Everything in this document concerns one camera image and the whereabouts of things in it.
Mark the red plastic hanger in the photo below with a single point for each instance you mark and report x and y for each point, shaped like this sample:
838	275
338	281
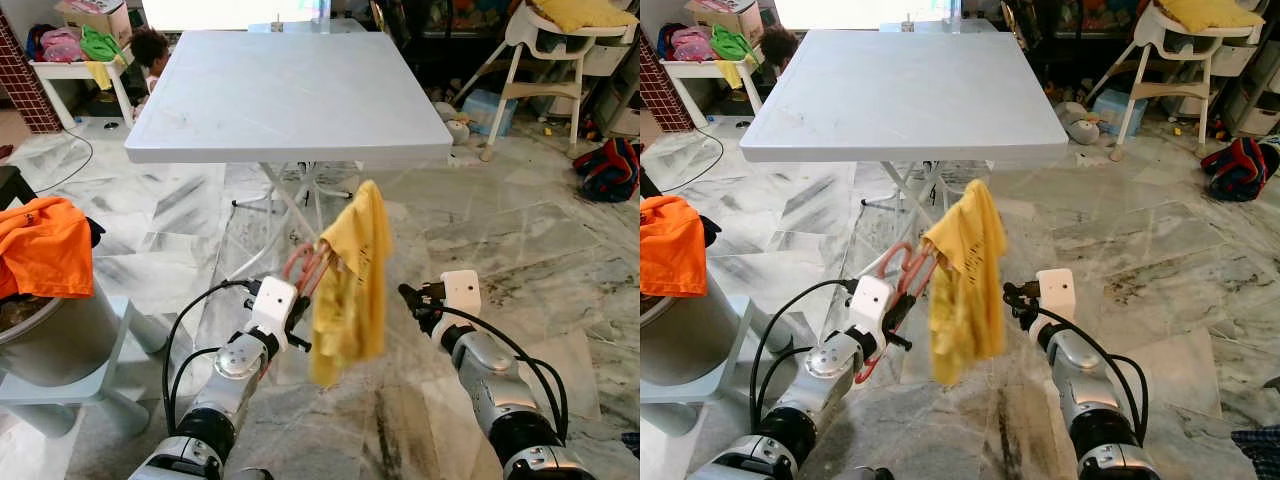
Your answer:
300	258
905	262

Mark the yellow shirt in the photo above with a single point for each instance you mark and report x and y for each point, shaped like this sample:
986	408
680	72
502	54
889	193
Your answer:
350	290
965	290

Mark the orange shirt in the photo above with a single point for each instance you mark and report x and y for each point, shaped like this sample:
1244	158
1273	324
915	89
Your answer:
675	245
45	250

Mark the robot left leg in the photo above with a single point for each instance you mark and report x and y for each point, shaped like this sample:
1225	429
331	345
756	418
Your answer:
870	474
250	475

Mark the grey stuffed toy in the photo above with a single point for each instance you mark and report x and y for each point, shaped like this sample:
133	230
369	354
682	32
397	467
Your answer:
452	125
1080	125

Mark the white folding table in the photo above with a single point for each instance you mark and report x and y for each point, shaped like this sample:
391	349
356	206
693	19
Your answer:
905	100
290	100

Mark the light blue box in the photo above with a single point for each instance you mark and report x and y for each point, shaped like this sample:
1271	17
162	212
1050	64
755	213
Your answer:
1120	112
490	112

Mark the red and navy backpack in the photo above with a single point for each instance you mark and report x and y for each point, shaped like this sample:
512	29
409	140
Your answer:
1240	170
610	170

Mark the dark checked cloth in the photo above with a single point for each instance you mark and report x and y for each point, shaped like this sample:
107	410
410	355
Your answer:
630	443
1258	455

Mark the white baby highchair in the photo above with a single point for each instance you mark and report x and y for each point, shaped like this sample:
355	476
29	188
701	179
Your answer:
1150	60
525	60

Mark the child with dark curly hair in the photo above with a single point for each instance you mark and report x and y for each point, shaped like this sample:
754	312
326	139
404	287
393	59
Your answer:
780	45
150	48

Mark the small yellow cloth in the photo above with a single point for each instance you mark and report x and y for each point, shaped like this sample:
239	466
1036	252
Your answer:
98	75
728	74

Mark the grey storage drawers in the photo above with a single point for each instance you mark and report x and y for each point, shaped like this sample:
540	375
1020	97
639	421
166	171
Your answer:
1258	85
615	85

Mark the green cloth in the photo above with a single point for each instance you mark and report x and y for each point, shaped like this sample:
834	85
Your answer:
735	45
105	45

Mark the small white side table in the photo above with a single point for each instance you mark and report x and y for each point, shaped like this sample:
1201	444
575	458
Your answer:
60	70
690	70

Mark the yellow seat cushion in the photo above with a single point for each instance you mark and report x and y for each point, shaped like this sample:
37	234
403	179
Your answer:
585	14
1210	13

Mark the pink bag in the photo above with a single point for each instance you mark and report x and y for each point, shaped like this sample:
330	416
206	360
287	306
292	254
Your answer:
60	45
692	45

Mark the cardboard box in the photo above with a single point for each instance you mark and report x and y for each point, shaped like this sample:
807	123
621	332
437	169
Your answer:
95	18
725	18

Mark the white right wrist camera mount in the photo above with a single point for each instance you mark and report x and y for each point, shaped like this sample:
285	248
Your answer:
1057	290
462	292

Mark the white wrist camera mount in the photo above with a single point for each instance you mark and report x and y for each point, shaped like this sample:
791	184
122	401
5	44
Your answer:
272	305
462	292
870	305
1057	290

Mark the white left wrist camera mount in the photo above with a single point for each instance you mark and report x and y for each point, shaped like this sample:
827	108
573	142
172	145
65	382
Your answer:
272	305
870	305

